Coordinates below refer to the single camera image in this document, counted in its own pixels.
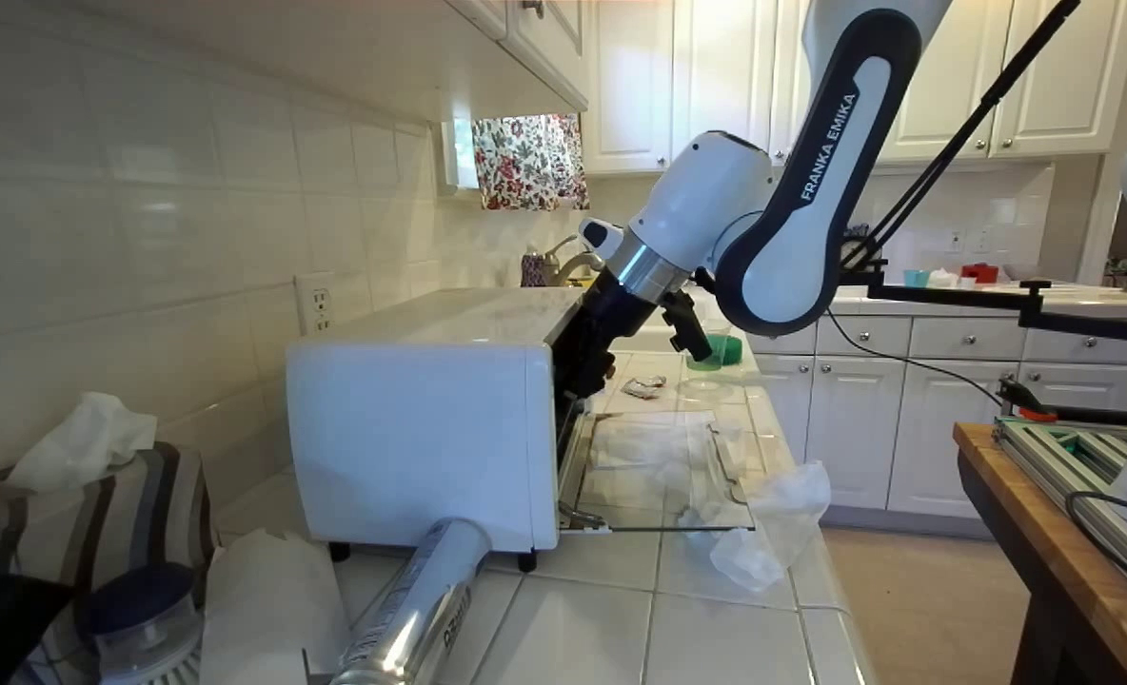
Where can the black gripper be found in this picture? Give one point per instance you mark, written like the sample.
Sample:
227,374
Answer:
602,325

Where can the glass oven door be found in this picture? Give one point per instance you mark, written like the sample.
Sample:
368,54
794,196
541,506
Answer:
727,499

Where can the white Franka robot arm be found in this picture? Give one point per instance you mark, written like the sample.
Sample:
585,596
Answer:
703,192

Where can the white toaster oven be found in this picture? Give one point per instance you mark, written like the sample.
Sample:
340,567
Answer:
423,433

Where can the metal faucet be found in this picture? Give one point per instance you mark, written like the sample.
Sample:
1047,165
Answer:
547,267

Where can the green round scrubber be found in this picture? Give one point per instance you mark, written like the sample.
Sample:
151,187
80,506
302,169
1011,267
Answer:
721,353

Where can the floral curtain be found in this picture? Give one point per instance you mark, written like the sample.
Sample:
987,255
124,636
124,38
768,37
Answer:
528,163

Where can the crumpled white cloth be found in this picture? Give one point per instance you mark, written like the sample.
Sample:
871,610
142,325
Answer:
784,514

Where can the aluminium foil roll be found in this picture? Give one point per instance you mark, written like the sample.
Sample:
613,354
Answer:
416,596

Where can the white base cabinets with drawers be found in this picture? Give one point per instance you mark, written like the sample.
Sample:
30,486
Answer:
871,419

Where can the teal container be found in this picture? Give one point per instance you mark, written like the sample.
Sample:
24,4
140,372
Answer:
914,276

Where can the red container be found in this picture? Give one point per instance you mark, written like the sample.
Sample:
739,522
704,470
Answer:
981,270

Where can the red black clamp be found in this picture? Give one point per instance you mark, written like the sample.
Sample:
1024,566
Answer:
1024,405

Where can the striped tissue box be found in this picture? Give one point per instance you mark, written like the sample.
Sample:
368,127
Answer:
145,506

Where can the grey metal mounting plate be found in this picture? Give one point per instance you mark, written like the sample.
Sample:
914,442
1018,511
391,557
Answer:
1071,461

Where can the white tissue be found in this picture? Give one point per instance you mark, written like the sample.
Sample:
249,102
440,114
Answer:
80,439

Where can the jar with blue lid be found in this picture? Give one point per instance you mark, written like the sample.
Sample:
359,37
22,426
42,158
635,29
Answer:
140,623

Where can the wooden table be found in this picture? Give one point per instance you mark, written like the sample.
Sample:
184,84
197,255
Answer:
1071,571

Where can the white wall outlet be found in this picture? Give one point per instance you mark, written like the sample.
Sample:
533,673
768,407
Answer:
318,306

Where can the white wall cabinets row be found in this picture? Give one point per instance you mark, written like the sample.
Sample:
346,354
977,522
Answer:
662,78

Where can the white wall cabinet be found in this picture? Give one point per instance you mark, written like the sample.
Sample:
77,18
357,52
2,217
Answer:
336,52

